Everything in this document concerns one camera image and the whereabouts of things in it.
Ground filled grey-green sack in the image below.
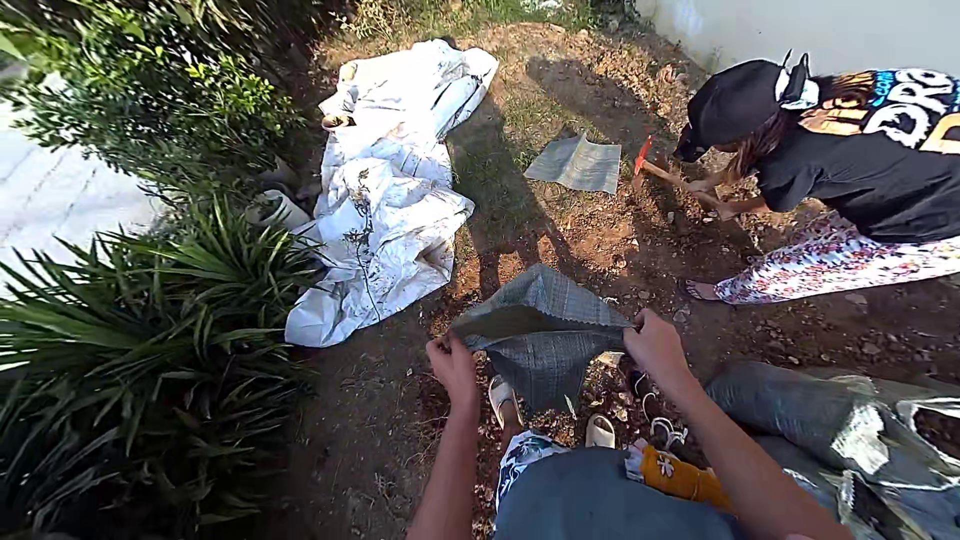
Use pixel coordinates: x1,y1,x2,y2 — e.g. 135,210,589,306
752,435,960,540
705,361,894,475

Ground white round pot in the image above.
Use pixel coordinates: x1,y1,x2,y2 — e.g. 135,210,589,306
245,189,312,234

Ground person's body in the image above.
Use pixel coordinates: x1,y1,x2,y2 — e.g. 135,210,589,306
495,447,751,540

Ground grey-green woven sack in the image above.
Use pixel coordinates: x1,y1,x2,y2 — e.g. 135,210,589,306
450,262,636,414

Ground person's legs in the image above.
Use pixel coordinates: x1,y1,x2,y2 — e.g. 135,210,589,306
487,374,617,511

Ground person's right forearm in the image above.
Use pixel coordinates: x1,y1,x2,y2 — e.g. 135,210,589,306
669,375,856,540

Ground black shoe with white laces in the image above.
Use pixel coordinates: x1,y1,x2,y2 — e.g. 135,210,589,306
642,393,689,453

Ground person's left hand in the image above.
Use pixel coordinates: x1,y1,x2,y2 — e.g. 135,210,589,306
426,330,478,406

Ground open sack of soil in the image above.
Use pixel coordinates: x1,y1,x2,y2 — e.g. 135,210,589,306
892,396,960,489

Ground long-leaved green plant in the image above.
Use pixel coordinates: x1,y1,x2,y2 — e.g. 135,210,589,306
0,196,327,540

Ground yellow cloth with white flower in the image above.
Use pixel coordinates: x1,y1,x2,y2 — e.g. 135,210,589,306
624,441,736,516

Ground person's left forearm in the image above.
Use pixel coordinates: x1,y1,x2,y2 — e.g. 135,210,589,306
407,399,481,540

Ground person's right hand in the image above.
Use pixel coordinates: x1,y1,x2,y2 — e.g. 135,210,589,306
623,308,692,394

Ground leafy green bush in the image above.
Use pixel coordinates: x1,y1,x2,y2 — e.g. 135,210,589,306
0,0,310,207

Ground orange-headed hoe with wooden handle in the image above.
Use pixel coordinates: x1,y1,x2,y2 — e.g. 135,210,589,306
633,135,723,211

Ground flat pale grey woven sack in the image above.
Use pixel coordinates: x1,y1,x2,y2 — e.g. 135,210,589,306
524,131,623,196

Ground white crumpled tarp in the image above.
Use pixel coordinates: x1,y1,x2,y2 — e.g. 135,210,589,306
284,38,501,349

